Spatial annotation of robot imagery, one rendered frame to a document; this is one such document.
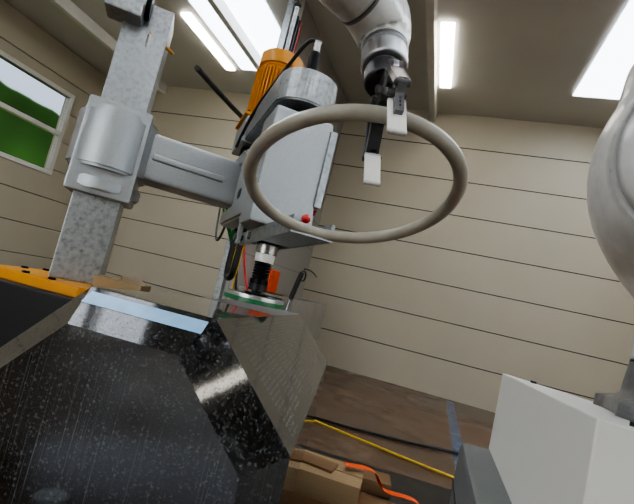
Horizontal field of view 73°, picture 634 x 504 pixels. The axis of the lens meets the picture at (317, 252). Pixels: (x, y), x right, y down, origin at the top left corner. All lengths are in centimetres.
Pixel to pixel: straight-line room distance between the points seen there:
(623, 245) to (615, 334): 631
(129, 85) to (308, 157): 96
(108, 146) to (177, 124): 632
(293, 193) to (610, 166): 128
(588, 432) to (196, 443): 80
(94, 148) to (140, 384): 123
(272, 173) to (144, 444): 91
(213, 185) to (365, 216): 458
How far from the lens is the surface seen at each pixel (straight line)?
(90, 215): 207
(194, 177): 212
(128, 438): 108
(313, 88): 160
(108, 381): 109
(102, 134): 205
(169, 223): 778
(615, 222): 31
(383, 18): 91
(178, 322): 106
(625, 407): 48
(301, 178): 154
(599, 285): 660
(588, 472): 35
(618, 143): 31
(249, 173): 95
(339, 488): 213
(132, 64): 222
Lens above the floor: 96
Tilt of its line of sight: 5 degrees up
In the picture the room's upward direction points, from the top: 13 degrees clockwise
